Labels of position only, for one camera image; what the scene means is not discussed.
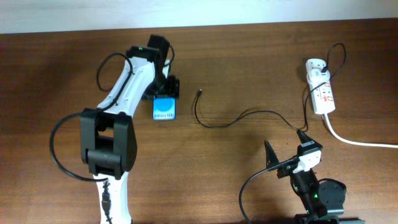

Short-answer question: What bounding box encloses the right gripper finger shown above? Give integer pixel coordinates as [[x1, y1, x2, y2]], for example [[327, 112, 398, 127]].
[[264, 140, 279, 170], [297, 129, 311, 144]]

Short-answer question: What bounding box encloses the black USB charging cable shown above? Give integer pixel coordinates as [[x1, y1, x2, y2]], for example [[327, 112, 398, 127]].
[[194, 42, 347, 133]]

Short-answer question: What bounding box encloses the blue Galaxy smartphone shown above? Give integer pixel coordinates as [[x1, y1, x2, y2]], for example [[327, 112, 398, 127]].
[[153, 98, 176, 121]]

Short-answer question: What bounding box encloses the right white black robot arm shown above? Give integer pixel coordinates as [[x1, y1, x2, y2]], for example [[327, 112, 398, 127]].
[[264, 131, 365, 224]]

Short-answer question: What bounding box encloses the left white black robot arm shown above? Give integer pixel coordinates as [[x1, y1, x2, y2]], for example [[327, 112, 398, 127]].
[[80, 34, 180, 223]]

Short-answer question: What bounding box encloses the white charger adapter plug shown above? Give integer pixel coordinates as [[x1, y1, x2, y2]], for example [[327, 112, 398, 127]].
[[307, 68, 330, 84]]

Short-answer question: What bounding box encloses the white power strip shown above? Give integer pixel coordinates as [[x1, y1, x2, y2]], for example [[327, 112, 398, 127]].
[[305, 58, 335, 115]]

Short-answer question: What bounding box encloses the white power strip cord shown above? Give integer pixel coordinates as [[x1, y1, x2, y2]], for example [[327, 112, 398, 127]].
[[322, 113, 398, 149]]

